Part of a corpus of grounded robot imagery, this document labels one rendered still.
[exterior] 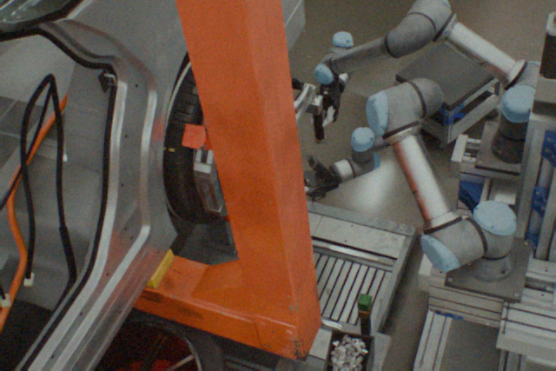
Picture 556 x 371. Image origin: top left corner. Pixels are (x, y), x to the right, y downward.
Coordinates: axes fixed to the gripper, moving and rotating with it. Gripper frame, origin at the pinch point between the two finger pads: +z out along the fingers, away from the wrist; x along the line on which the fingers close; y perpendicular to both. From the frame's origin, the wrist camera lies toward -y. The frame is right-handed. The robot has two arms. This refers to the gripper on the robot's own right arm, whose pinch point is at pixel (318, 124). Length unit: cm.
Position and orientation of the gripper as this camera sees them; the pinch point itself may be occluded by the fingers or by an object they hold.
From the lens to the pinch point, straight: 277.7
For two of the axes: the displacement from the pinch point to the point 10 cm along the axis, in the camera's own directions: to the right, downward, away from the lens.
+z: -3.7, 7.0, -6.1
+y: -1.2, -6.9, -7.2
